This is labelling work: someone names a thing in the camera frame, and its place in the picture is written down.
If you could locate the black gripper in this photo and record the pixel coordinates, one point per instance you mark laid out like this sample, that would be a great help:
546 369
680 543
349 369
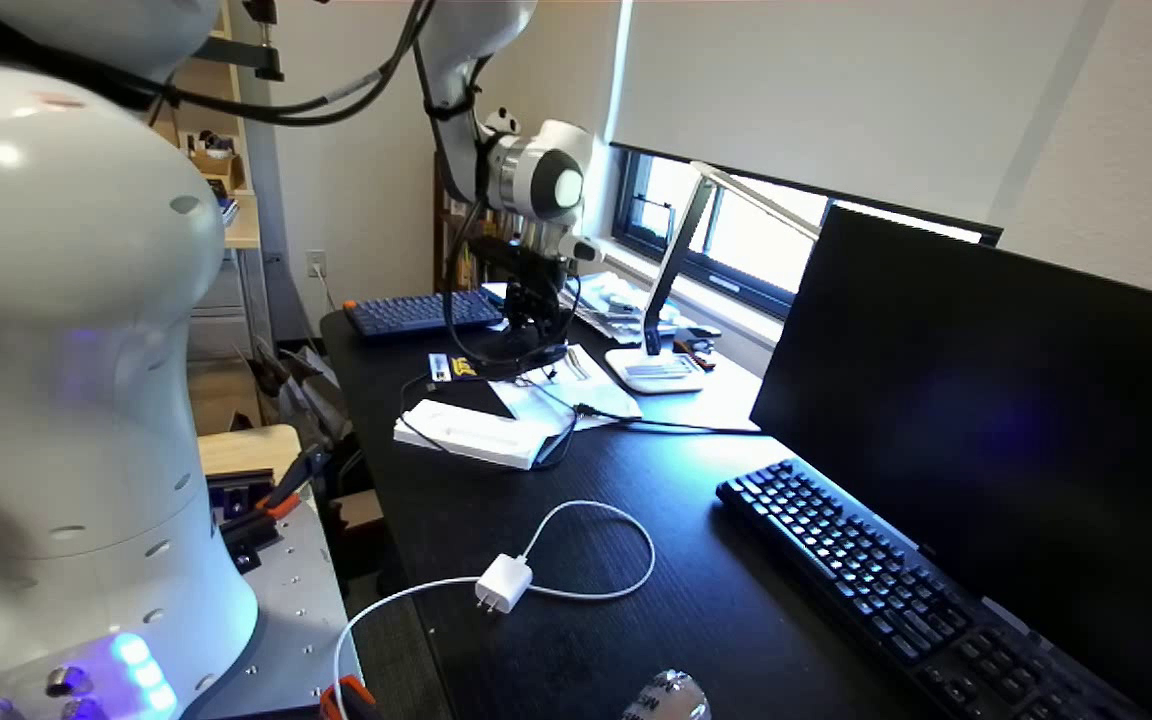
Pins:
536 280

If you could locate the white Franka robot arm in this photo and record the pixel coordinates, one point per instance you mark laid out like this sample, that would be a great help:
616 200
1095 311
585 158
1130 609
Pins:
69 403

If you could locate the silver desk lamp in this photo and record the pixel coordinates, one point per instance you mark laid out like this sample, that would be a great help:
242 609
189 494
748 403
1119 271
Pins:
665 286

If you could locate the black computer monitor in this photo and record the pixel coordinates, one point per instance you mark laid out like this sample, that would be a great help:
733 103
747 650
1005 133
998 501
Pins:
1018 440

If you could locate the stack of magazines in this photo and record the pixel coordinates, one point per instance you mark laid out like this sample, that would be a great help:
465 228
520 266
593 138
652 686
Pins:
609 304

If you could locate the small black yellow card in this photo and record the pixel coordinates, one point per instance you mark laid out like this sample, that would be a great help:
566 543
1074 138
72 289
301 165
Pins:
442 369

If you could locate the white open booklet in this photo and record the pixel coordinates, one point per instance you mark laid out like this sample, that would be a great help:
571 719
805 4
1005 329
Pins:
476 433

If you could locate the dark wooden cabinet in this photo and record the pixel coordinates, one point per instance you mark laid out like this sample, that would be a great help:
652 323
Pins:
453 226

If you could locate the white power adapter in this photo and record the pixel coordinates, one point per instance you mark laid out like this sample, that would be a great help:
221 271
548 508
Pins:
502 581

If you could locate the light wooden box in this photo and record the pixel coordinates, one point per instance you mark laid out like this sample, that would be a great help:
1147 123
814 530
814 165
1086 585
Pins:
251 451

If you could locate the light wooden bookshelf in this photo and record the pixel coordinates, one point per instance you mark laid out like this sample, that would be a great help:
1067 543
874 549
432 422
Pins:
221 162

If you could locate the white roller blind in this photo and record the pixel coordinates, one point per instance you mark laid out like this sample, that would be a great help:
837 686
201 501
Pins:
869 94

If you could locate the black keyboard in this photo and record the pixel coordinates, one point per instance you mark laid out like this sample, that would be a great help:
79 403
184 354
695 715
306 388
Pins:
896 585

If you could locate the black window frame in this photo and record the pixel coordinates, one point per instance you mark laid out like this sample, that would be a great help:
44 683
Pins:
738 254

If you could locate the grey metal robot base plate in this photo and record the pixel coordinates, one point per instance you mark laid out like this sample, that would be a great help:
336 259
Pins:
291 625

